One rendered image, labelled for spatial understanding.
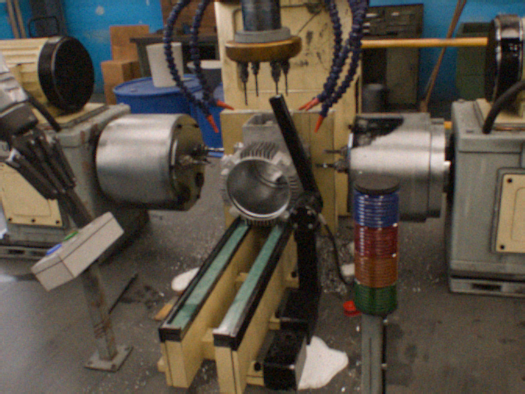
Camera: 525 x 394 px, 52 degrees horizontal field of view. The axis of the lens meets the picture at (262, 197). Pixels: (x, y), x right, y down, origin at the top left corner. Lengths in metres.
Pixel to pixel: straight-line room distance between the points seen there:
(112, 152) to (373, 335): 0.80
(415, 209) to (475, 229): 0.13
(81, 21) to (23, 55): 6.83
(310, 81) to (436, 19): 4.87
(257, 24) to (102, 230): 0.56
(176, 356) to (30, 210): 0.67
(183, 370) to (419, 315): 0.50
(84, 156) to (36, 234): 0.28
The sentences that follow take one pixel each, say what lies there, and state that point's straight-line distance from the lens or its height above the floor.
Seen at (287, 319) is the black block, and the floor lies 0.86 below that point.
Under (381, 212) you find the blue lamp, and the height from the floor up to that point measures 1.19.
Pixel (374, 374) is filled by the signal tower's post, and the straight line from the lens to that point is 0.86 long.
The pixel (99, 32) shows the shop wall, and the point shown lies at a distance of 8.13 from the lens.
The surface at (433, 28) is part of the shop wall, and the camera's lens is 6.32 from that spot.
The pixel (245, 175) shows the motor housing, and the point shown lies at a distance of 1.40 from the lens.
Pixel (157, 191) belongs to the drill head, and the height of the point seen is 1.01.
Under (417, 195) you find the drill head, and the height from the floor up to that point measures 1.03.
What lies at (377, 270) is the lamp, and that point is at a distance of 0.74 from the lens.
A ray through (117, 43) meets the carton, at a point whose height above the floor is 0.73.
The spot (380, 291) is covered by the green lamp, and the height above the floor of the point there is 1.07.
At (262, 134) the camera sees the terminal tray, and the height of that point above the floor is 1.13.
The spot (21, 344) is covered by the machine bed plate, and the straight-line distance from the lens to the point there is 1.27.
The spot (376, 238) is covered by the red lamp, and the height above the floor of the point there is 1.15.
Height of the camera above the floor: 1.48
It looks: 23 degrees down
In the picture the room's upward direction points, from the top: 5 degrees counter-clockwise
